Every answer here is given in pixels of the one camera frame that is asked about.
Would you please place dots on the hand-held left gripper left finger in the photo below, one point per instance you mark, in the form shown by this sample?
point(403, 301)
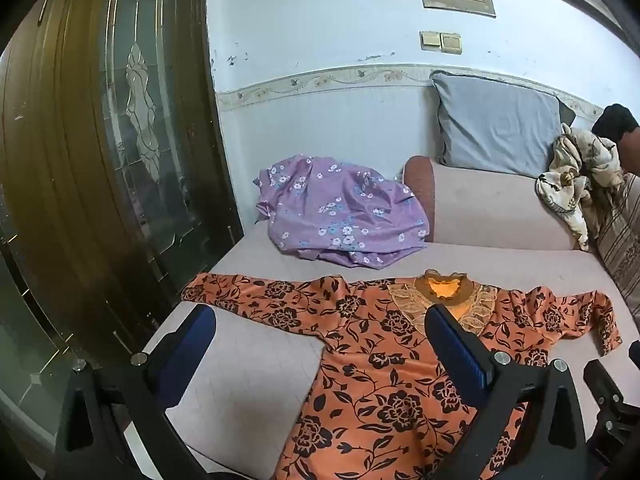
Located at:
point(192, 345)

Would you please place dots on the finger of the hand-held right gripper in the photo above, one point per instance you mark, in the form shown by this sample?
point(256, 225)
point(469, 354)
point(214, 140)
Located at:
point(602, 385)

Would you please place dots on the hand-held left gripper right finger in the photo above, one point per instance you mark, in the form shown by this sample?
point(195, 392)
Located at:
point(457, 355)

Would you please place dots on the orange black floral blouse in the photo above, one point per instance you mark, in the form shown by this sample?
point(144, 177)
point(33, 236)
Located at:
point(390, 360)

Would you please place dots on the striped beige cushion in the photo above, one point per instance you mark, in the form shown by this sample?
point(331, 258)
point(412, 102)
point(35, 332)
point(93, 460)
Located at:
point(622, 245)

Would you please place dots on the purple floral garment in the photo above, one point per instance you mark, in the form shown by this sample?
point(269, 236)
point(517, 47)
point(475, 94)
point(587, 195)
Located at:
point(340, 210)

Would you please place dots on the cream floral cloth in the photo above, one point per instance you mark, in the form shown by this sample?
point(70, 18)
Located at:
point(575, 175)

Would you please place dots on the wooden door with glass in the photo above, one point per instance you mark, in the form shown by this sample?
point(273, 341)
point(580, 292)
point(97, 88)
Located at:
point(85, 160)

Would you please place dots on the grey pillow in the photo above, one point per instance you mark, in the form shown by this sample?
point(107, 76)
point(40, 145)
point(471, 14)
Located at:
point(495, 125)

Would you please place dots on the dark cushion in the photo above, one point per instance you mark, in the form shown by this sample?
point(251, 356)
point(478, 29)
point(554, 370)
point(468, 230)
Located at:
point(567, 111)

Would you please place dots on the floral wall border strip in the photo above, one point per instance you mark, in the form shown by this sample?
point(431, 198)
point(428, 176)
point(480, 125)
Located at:
point(320, 81)

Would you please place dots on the brass light switch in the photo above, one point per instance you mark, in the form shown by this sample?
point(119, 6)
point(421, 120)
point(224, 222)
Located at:
point(451, 44)
point(430, 41)

